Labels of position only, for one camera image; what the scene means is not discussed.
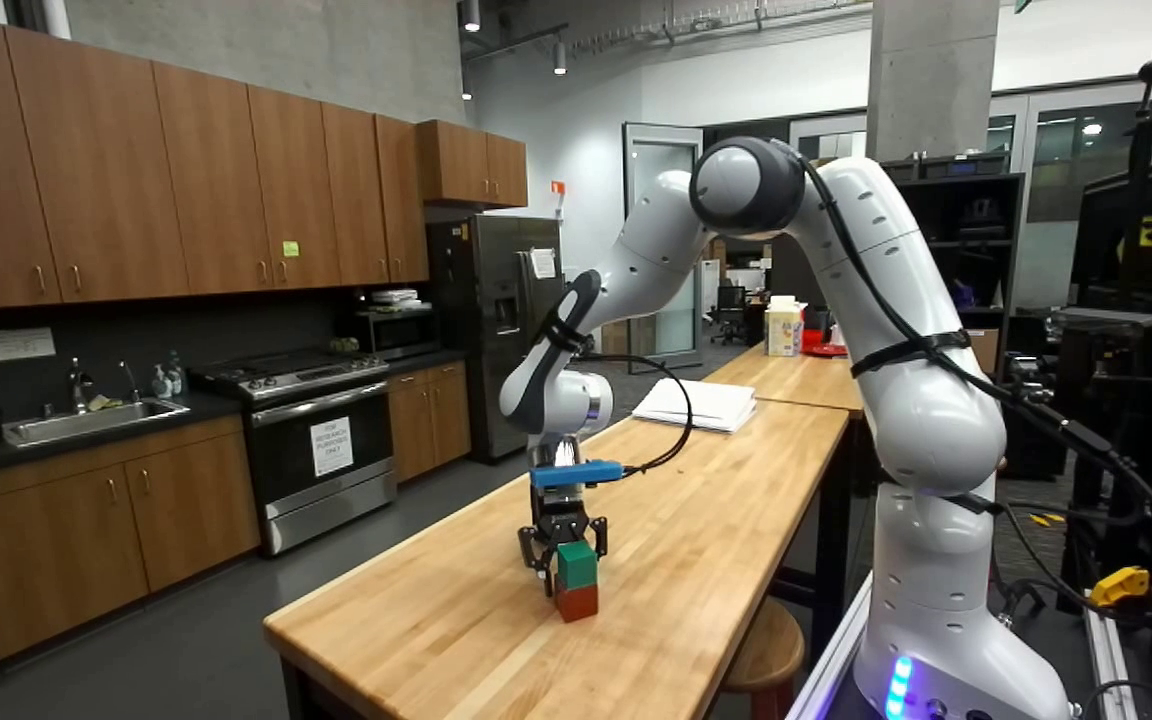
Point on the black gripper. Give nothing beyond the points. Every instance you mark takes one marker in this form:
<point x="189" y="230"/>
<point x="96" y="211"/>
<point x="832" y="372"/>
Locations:
<point x="562" y="514"/>

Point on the green cube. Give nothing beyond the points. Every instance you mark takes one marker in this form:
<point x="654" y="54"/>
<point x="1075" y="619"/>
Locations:
<point x="577" y="564"/>

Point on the dark red block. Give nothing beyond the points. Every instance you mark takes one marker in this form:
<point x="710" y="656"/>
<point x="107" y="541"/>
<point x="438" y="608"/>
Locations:
<point x="577" y="602"/>

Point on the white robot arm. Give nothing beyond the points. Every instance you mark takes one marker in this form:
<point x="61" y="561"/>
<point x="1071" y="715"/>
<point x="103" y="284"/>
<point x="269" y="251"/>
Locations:
<point x="930" y="426"/>

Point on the narrow wooden base cabinet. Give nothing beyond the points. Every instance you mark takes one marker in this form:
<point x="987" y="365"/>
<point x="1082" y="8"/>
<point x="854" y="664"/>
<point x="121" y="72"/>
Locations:
<point x="431" y="421"/>

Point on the white paper stack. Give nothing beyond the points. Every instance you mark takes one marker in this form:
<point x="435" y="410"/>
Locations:
<point x="710" y="405"/>

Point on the dark refrigerator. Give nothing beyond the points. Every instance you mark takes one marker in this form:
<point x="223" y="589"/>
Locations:
<point x="481" y="334"/>

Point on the round wooden stool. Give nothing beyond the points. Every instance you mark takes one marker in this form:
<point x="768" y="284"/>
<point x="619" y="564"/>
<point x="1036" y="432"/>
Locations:
<point x="764" y="654"/>

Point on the stainless oven range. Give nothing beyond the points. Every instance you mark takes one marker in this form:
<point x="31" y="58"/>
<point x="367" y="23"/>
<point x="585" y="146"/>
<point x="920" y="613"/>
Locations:
<point x="320" y="514"/>

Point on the white paper notice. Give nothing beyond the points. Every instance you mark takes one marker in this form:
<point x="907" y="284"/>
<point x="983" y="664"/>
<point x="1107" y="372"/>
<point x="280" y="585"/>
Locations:
<point x="331" y="444"/>

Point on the microwave oven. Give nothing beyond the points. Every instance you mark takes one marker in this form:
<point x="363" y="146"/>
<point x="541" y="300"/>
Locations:
<point x="396" y="328"/>

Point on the white carton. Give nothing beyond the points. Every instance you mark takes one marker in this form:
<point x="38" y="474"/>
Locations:
<point x="787" y="328"/>

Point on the red container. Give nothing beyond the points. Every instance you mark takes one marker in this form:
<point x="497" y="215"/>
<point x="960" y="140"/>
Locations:
<point x="823" y="340"/>

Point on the grey door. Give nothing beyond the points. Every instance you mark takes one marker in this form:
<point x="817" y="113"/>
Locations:
<point x="650" y="164"/>

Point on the green sticky note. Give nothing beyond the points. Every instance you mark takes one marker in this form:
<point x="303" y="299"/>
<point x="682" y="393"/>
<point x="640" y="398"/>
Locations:
<point x="290" y="251"/>

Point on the ceiling spotlight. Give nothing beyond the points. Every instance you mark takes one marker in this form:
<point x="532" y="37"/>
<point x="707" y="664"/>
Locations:
<point x="556" y="60"/>
<point x="471" y="16"/>

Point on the wide wooden base cabinet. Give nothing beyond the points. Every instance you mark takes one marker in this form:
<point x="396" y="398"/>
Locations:
<point x="81" y="544"/>

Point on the steel kitchen sink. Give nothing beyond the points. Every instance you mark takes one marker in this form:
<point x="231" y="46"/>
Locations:
<point x="90" y="426"/>

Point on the yellow clamp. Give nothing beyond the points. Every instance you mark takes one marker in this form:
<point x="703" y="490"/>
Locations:
<point x="1121" y="585"/>

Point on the concrete column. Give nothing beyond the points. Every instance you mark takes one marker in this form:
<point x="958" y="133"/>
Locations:
<point x="934" y="66"/>

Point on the black equipment stand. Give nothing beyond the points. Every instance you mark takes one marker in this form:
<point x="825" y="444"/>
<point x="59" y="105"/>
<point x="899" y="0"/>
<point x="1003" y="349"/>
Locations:
<point x="1150" y="306"/>

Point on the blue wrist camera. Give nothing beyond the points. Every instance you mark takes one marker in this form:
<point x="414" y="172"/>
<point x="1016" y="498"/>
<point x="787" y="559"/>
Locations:
<point x="577" y="474"/>

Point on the aluminium frame rail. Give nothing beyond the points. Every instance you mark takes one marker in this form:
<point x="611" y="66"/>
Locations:
<point x="825" y="661"/>

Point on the small wooden wall cabinet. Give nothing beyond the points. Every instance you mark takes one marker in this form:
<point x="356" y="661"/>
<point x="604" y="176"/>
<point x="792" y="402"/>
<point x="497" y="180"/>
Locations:
<point x="471" y="164"/>

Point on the long wooden wall cabinets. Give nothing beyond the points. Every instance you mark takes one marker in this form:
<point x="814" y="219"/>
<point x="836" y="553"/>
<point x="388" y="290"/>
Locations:
<point x="138" y="172"/>

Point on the white wall plate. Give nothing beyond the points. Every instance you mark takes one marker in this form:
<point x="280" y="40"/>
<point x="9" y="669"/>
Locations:
<point x="23" y="345"/>

